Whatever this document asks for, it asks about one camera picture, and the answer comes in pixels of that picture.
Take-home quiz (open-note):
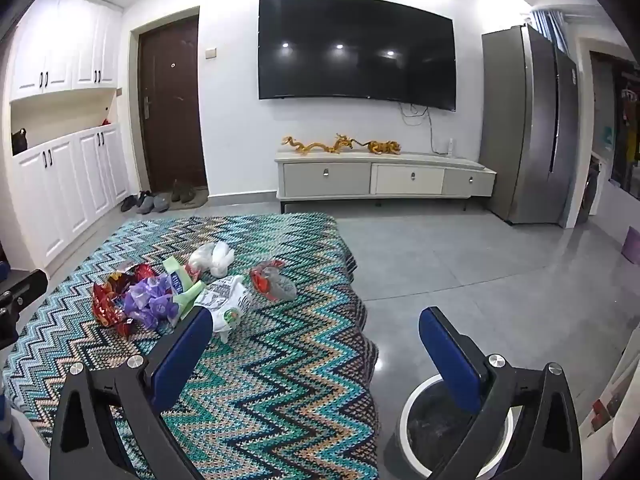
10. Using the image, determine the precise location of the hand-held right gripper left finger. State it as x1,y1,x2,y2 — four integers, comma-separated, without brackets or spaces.
49,304,216,480

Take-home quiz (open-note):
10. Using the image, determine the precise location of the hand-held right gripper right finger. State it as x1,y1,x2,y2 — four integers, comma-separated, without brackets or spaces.
419,306,583,480

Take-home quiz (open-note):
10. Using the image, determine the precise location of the purple wrapper bundle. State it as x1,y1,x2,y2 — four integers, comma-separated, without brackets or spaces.
123,276,181,332

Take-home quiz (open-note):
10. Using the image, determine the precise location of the white printed packet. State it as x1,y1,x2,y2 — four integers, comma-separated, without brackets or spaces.
194,275,251,344

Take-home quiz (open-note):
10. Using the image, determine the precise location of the white round trash bin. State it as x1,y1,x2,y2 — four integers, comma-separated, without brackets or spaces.
395,374,516,480

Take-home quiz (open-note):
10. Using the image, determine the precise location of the red snack packet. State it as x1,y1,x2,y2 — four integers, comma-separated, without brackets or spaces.
92,270,135,337

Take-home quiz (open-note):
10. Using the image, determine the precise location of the white plastic bag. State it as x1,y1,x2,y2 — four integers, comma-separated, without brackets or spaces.
187,241,235,279

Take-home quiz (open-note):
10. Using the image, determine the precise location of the red and grey packet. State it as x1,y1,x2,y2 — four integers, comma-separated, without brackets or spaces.
249,260,297,304

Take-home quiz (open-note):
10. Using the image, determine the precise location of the zigzag knitted blanket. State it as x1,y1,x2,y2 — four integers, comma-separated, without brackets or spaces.
2,212,381,480

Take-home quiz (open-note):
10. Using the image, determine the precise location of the white built-in cabinet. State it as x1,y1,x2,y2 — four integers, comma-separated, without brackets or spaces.
7,0,132,274

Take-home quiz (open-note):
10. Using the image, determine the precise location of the white marble coffee table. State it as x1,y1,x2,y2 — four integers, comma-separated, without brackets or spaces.
580,305,640,466

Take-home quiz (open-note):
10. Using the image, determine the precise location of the white television cabinet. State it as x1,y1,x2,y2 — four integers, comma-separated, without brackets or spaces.
274,150,498,214

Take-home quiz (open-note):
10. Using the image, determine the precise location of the grey refrigerator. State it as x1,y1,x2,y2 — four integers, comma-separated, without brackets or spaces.
479,23,580,229

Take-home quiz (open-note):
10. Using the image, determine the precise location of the dark brown door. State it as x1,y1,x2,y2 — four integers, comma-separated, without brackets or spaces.
137,14,209,194

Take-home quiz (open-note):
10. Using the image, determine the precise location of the blue curtain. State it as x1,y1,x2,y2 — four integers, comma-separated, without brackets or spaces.
529,7,569,54

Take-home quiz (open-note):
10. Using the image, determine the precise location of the television cable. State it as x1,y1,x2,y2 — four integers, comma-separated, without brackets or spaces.
397,101,452,156

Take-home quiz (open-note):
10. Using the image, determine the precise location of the black wall television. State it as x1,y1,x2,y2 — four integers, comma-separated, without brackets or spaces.
258,0,457,112

